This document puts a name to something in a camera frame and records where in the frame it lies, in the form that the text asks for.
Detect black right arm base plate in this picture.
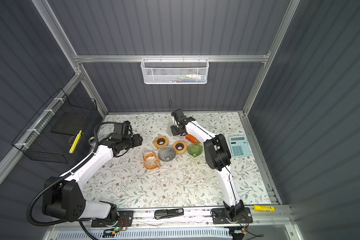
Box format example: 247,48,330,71
210,207,253,225

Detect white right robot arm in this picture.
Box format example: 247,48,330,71
171,109,245,223

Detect yellow tube on rail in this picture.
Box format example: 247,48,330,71
253,205,276,212

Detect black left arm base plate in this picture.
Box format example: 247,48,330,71
91,211,134,228

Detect grey glass dripper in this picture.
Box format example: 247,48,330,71
158,147,177,162

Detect black corrugated cable conduit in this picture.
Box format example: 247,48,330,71
26,121,121,227

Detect black wire basket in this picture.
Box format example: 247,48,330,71
12,89,100,164

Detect pens in white basket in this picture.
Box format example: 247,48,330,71
164,74,207,84

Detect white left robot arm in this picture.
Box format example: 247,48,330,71
42,121,143,223

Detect orange glass pitcher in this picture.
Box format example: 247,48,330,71
143,151,162,170

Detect silver cylinder can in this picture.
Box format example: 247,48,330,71
88,137,96,146

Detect green glass dripper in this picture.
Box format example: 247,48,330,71
187,143,203,157

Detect yellow marker pen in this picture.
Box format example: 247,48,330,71
69,130,83,154

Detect white wire basket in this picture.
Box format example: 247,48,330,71
141,58,210,85

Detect light blue calculator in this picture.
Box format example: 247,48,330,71
229,136,252,158

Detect orange coffee filter box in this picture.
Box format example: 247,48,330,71
185,134,200,144

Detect black stapler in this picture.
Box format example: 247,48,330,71
154,208,184,220

